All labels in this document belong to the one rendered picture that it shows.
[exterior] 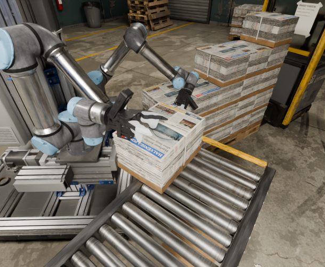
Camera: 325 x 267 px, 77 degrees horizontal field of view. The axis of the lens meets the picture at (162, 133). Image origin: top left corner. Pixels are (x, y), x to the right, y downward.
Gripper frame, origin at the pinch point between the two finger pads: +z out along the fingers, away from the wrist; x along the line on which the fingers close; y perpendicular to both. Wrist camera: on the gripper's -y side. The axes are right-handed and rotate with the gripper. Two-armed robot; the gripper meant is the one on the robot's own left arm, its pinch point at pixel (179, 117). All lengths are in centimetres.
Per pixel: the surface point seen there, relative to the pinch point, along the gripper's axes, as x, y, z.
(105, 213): 38, 22, 66
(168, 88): -27.7, 12.0, -27.7
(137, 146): 46, 23, 36
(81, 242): 45, 27, 78
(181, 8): -571, 34, -603
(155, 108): 27.4, 20.7, 10.9
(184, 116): 36.8, 6.1, 10.8
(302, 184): -28, -145, -6
